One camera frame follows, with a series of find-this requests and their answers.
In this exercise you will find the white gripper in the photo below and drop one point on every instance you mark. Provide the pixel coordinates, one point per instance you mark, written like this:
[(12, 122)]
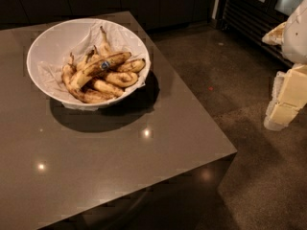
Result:
[(295, 37)]

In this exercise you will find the long banana with blue sticker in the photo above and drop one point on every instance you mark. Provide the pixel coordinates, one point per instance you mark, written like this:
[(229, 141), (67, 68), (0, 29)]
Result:
[(97, 66)]

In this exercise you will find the spotted banana right upper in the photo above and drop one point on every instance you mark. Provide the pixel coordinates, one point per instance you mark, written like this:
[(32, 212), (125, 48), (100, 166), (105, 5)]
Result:
[(134, 66)]

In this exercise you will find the spotted banana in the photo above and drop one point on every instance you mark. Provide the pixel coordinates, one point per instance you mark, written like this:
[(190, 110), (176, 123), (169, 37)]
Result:
[(122, 79), (86, 94), (106, 87), (134, 66)]

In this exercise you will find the spotted banana right middle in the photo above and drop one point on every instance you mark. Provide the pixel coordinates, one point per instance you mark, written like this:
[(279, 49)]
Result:
[(122, 79)]

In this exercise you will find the upright banana at back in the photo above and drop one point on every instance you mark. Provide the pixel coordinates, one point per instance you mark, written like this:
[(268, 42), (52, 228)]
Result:
[(104, 48)]

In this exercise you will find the spotted banana lower middle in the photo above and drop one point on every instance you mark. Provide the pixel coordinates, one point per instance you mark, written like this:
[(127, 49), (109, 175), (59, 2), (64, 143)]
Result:
[(106, 87)]

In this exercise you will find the small banana behind centre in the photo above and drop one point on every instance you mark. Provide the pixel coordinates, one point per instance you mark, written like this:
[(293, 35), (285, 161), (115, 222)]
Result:
[(90, 56)]

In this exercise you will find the spotted banana left bottom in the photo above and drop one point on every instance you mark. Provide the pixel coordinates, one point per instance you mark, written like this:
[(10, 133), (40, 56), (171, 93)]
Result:
[(86, 94)]

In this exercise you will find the white round bowl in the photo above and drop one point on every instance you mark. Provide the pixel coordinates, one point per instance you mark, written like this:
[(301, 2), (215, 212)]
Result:
[(54, 42)]

